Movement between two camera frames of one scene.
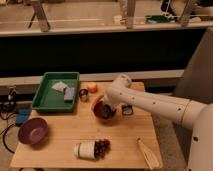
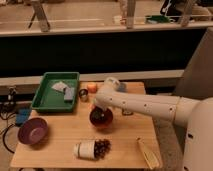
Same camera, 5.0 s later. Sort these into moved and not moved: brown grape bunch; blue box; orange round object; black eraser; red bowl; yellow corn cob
Moved: black eraser; red bowl
Not moved: orange round object; brown grape bunch; blue box; yellow corn cob
